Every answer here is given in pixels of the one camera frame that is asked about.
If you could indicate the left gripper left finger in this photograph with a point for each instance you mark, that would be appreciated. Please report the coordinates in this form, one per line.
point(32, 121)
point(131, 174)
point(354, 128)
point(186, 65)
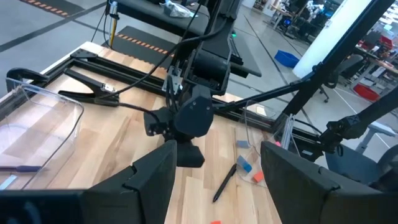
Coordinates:
point(124, 202)

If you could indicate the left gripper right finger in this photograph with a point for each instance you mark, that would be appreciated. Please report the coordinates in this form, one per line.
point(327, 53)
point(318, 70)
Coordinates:
point(311, 202)

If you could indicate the grey chair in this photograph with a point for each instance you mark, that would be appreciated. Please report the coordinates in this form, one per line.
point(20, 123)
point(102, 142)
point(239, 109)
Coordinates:
point(357, 165)

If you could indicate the clear plastic bin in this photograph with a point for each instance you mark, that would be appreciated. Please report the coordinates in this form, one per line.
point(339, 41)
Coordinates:
point(46, 102)
point(264, 130)

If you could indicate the silver mounting bracket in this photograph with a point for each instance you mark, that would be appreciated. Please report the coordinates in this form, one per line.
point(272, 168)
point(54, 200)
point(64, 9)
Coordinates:
point(174, 82)

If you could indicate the black floor mat orange stripe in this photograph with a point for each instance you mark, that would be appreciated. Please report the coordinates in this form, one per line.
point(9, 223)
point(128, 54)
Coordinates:
point(136, 43)
point(53, 6)

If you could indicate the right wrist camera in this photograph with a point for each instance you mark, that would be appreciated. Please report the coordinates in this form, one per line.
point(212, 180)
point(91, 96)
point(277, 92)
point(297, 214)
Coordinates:
point(157, 123)

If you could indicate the red plastic tub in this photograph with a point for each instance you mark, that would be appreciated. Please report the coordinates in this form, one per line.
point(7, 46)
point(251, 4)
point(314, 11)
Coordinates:
point(367, 91)

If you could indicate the pink eraser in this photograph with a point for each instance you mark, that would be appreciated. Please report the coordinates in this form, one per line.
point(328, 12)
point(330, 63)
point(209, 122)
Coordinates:
point(277, 143)

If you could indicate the dark purple pen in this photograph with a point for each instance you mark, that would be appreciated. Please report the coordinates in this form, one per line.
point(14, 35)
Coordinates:
point(23, 169)

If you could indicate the black curved clamp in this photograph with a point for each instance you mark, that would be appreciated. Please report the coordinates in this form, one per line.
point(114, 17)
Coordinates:
point(21, 74)

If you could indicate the clear plastic bag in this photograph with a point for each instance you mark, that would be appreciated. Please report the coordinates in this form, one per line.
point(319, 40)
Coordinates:
point(177, 9)

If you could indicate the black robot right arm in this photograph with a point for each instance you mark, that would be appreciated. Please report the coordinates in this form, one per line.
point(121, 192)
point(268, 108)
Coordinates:
point(211, 46)

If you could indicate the black pen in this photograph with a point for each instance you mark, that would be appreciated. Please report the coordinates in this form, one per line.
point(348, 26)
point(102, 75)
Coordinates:
point(224, 183)

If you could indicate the blue plastic tub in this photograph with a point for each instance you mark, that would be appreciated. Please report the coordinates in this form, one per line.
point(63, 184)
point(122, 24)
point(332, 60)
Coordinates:
point(286, 58)

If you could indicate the black spring clamp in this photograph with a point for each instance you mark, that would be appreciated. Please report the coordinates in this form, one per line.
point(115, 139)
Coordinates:
point(93, 93)

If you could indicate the blue eraser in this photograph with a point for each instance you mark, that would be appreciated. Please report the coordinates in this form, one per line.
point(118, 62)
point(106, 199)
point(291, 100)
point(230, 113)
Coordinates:
point(244, 164)
point(242, 143)

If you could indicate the black desk with equipment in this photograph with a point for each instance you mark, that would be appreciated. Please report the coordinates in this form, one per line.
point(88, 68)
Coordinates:
point(149, 14)

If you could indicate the background workstation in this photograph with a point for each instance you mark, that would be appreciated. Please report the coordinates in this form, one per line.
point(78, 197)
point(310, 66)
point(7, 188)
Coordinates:
point(298, 18)

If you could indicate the black keyboard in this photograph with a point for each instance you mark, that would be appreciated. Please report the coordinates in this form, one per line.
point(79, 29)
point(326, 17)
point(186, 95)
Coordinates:
point(237, 46)

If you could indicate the black office chair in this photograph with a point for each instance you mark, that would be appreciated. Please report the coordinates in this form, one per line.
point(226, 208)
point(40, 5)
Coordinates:
point(342, 71)

